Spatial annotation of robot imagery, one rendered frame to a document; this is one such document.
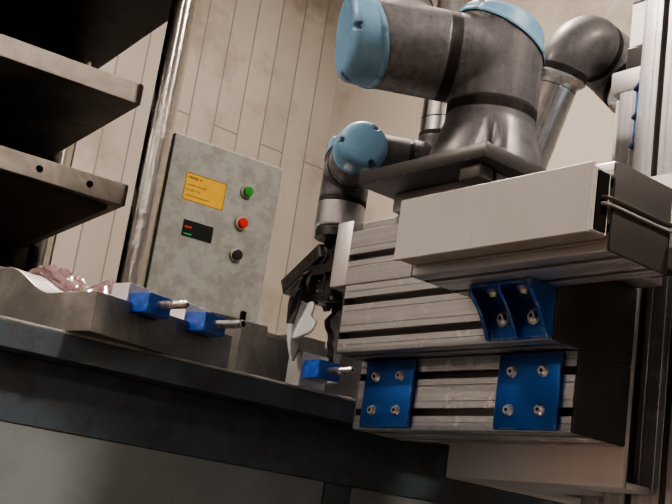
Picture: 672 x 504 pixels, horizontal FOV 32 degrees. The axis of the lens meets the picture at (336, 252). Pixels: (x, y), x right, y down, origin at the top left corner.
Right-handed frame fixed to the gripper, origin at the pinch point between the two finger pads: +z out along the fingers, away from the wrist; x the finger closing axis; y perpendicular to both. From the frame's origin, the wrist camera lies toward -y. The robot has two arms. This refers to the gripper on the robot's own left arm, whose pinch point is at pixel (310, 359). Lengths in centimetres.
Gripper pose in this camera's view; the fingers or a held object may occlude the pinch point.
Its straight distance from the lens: 177.4
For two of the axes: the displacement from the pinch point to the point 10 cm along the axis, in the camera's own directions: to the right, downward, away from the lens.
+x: 7.8, 2.7, 5.7
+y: 6.1, -1.1, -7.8
